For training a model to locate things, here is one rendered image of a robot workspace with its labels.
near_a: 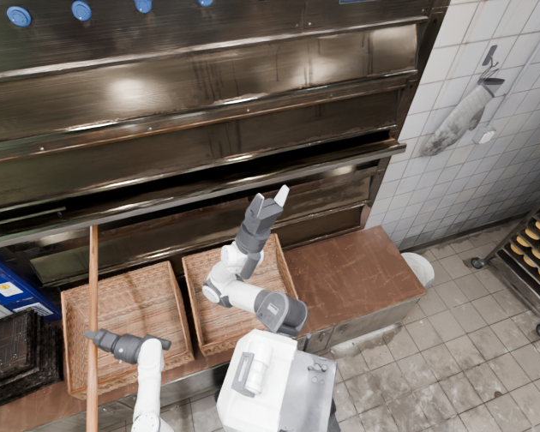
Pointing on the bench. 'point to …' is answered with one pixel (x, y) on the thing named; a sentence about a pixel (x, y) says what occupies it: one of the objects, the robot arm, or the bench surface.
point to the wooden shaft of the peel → (90, 339)
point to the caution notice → (7, 289)
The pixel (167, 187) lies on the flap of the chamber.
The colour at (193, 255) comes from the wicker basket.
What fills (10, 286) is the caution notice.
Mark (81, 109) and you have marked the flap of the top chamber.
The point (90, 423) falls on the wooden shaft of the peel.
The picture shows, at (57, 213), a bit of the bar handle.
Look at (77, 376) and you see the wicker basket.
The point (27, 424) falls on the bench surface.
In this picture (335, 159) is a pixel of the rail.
